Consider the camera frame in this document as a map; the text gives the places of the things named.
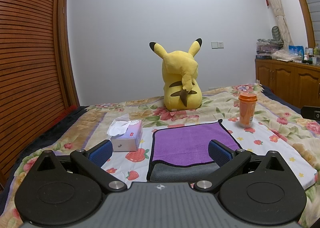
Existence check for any tissue box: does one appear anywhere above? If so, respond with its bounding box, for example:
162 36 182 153
107 114 143 152

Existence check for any white wall switch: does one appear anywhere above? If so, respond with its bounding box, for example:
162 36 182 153
211 42 224 49

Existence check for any wooden slatted wardrobe door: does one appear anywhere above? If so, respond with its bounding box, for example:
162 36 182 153
1 0 79 187

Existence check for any white strawberry print sheet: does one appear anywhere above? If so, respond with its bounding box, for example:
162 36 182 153
101 119 318 189

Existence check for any floral bed quilt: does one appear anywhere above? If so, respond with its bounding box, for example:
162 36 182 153
0 82 320 228

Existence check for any orange plastic cup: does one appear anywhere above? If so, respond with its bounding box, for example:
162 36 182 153
239 92 258 128

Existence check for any wooden sideboard cabinet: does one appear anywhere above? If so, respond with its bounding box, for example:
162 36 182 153
255 59 319 108

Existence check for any blue picture box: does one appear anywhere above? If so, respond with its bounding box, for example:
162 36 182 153
289 45 304 57

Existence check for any yellow Pikachu plush toy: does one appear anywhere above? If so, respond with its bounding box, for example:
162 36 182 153
149 38 202 111

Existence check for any purple and grey towel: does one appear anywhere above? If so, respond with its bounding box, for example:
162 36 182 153
146 119 241 182

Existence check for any stack of folded fabrics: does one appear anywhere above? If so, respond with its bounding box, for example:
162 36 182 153
256 39 284 55

